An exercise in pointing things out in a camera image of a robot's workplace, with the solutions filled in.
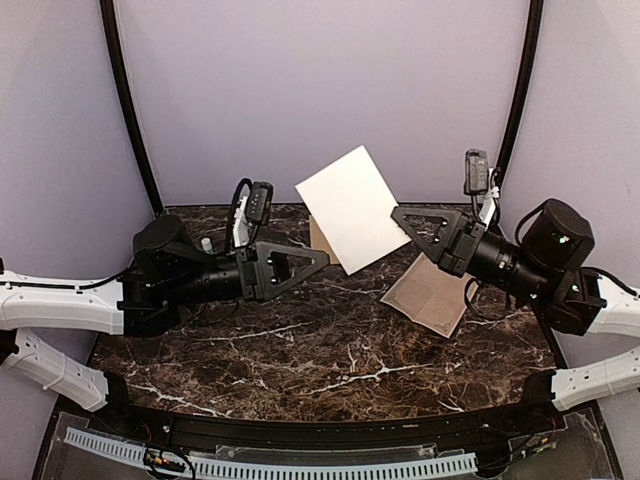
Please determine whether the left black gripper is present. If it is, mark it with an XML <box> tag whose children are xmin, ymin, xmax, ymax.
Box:
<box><xmin>168</xmin><ymin>238</ymin><xmax>330</xmax><ymax>306</ymax></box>

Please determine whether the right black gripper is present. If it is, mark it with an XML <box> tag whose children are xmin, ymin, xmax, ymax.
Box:
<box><xmin>392</xmin><ymin>203</ymin><xmax>551</xmax><ymax>303</ymax></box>

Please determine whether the brown paper envelope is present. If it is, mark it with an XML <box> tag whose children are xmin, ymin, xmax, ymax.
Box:
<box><xmin>309</xmin><ymin>215</ymin><xmax>333</xmax><ymax>261</ymax></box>

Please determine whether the beige ornate letter sheet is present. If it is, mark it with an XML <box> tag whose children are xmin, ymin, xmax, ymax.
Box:
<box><xmin>295</xmin><ymin>145</ymin><xmax>410</xmax><ymax>275</ymax></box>

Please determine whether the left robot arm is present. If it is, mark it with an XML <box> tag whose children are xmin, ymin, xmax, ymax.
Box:
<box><xmin>1</xmin><ymin>215</ymin><xmax>329</xmax><ymax>436</ymax></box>

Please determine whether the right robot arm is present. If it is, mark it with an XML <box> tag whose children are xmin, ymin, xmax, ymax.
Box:
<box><xmin>391</xmin><ymin>199</ymin><xmax>639</xmax><ymax>337</ymax></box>

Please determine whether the white green glue stick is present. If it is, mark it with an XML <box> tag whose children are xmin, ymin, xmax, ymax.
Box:
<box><xmin>201</xmin><ymin>237</ymin><xmax>215</xmax><ymax>255</ymax></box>

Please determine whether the black front table rail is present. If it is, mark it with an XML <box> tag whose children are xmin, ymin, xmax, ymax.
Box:
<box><xmin>96</xmin><ymin>372</ymin><xmax>563</xmax><ymax>450</ymax></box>

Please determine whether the white slotted cable duct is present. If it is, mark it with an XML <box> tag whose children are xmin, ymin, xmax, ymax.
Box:
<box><xmin>64</xmin><ymin>427</ymin><xmax>478</xmax><ymax>479</ymax></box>

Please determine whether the right black corner post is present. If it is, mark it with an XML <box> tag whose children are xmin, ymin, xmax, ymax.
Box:
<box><xmin>493</xmin><ymin>0</ymin><xmax>544</xmax><ymax>189</ymax></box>

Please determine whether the black corner post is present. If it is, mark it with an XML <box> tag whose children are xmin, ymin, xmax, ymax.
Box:
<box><xmin>99</xmin><ymin>0</ymin><xmax>163</xmax><ymax>214</ymax></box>
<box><xmin>493</xmin><ymin>0</ymin><xmax>544</xmax><ymax>189</ymax></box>

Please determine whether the left black corner post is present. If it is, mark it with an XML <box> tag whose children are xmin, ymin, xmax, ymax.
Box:
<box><xmin>99</xmin><ymin>0</ymin><xmax>163</xmax><ymax>214</ymax></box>

